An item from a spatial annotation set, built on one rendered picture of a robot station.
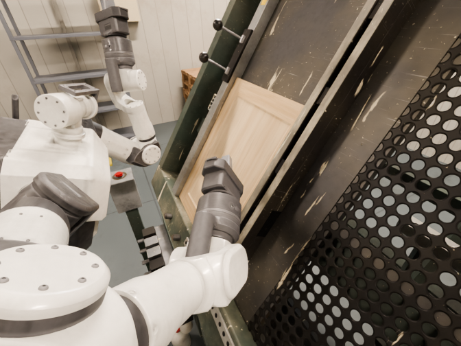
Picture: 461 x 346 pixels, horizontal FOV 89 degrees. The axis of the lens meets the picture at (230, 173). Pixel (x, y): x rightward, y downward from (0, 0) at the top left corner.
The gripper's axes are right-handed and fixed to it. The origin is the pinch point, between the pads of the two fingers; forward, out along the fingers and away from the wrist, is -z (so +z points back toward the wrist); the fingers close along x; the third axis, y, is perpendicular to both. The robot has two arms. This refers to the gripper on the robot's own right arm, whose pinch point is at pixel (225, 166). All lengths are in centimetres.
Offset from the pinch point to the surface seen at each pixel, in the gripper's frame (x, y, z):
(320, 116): -0.1, -22.3, -7.2
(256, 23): 10, -10, -59
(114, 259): -84, 148, -28
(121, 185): -17, 69, -28
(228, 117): -9.4, 8.4, -37.8
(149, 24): 10, 159, -331
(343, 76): 4.4, -28.6, -11.6
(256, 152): -12.3, -2.4, -16.5
